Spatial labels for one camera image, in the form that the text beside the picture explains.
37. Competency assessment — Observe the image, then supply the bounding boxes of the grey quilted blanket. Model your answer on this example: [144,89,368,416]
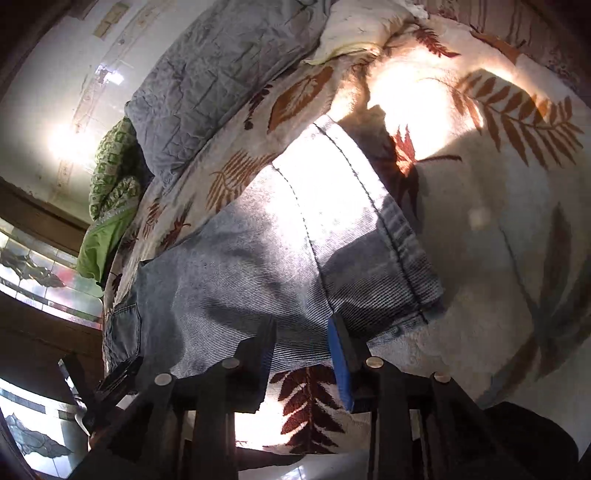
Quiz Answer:
[126,0,334,178]

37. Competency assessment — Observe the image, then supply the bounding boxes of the plain green cloth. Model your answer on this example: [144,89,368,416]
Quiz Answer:
[76,203,139,283]

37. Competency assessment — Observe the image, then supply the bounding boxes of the blue denim pants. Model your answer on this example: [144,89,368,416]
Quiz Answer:
[102,115,445,384]

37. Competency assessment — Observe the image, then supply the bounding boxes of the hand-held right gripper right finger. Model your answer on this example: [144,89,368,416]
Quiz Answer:
[327,315,557,480]

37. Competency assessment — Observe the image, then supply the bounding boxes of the cream leaf print blanket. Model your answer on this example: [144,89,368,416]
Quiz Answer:
[102,14,591,457]

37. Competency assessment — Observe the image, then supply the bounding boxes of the stained glass window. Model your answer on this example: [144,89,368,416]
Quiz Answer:
[0,378,90,479]
[0,218,105,330]

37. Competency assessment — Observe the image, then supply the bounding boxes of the green patterned pillow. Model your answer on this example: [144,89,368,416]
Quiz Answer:
[89,116,142,220]

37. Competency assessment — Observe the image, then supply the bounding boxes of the cream pillow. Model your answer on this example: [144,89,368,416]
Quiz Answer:
[305,0,431,65]

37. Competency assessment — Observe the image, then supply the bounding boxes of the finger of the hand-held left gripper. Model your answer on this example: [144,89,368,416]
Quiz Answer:
[95,356,144,396]

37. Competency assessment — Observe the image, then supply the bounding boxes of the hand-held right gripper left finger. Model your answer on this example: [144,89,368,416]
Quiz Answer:
[69,316,278,480]

